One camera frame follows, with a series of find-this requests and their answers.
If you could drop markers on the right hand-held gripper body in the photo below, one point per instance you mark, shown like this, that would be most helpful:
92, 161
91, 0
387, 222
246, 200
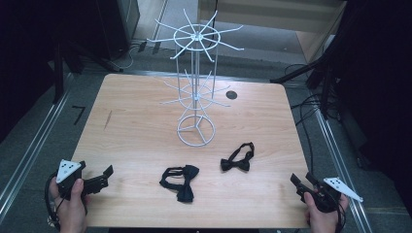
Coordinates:
327, 197

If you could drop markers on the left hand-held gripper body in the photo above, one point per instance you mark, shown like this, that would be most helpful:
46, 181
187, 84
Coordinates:
66, 171

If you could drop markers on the black bow tie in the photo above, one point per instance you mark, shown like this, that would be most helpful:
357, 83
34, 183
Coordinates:
234, 165
186, 191

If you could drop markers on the person's right hand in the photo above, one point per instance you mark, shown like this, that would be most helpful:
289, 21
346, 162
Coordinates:
324, 221

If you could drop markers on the person's left hand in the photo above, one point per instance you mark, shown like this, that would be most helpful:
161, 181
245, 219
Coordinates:
73, 213

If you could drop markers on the black metal stand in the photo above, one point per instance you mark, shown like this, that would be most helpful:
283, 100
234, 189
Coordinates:
324, 84
59, 74

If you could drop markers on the round black table grommet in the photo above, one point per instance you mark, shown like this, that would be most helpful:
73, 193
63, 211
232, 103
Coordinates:
231, 94

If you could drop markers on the black power plug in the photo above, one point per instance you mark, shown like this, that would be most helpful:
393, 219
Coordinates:
156, 48

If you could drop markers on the dark cabinet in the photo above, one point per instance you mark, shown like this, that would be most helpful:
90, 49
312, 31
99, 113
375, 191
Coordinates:
120, 26

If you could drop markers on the light wooden platform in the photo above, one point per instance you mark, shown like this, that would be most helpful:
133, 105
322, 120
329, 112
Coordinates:
275, 14

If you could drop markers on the metal floor rail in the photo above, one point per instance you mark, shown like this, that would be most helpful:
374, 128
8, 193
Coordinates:
336, 161
35, 145

